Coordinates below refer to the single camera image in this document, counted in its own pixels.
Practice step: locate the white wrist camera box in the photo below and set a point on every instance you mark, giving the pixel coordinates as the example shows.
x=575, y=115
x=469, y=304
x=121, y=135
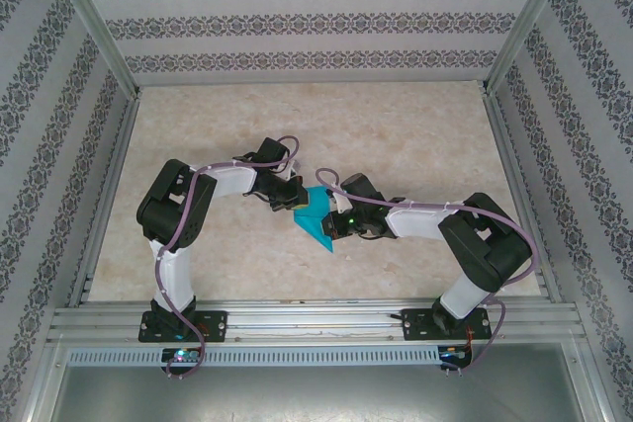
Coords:
x=295, y=176
x=341, y=202

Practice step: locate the aluminium frame post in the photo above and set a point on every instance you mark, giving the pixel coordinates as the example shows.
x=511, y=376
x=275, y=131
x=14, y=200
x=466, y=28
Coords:
x=529, y=22
x=94, y=22

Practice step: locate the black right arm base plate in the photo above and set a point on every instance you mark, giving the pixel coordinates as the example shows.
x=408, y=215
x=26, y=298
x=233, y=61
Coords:
x=418, y=325

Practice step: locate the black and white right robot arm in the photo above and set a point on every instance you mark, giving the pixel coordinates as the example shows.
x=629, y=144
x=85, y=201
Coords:
x=484, y=244

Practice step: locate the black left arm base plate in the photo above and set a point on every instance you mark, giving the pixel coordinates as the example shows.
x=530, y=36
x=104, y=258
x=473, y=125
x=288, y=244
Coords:
x=212, y=325

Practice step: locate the aluminium left frame post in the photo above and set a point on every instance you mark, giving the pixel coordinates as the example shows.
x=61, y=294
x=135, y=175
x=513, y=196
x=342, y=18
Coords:
x=94, y=22

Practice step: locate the blue paper sheet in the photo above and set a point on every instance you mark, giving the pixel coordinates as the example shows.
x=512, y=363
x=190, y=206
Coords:
x=311, y=222

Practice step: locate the aluminium right side rail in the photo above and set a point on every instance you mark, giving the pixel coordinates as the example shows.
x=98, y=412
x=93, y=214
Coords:
x=519, y=194

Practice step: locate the controller board with lights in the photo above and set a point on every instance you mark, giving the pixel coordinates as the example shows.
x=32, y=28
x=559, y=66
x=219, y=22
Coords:
x=183, y=355
x=455, y=354

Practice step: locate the right controller board with lights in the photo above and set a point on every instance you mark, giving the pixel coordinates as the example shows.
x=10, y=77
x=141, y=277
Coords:
x=455, y=354

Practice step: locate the aluminium right frame post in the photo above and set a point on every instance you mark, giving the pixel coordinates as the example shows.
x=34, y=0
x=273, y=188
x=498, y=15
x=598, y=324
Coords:
x=529, y=22

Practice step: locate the long aluminium mounting rail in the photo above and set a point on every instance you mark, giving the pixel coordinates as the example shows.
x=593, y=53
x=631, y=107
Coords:
x=306, y=323

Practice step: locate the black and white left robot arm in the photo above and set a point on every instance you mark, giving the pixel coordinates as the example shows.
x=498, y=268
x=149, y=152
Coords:
x=168, y=209

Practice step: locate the left controller board with lights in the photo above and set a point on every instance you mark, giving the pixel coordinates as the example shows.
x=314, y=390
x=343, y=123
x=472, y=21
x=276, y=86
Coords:
x=183, y=355

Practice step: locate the aluminium left side rail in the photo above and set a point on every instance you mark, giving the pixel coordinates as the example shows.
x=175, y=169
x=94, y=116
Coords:
x=106, y=194

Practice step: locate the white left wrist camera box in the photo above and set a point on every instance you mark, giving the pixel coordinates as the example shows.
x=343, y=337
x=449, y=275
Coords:
x=295, y=176

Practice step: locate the grey metal sheet tray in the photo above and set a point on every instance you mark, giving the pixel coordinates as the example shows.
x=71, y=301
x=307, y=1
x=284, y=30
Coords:
x=316, y=392

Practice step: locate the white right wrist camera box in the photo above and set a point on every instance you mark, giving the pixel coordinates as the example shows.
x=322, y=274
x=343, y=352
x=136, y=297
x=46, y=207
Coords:
x=341, y=202

